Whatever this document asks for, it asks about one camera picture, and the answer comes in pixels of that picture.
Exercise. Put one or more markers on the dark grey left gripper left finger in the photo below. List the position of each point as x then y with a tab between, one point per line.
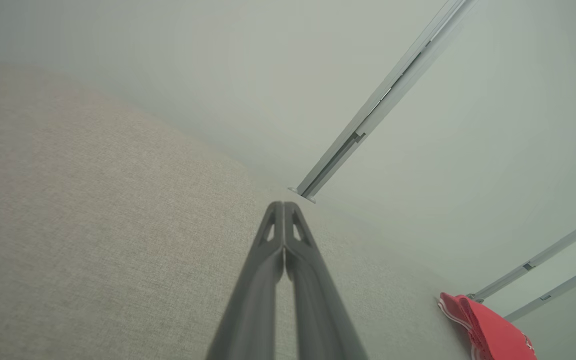
253	320

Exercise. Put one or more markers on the red shorts with white trim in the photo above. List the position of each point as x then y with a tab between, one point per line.
493	330

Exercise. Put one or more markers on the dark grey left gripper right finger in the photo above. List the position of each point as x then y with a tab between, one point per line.
323	325

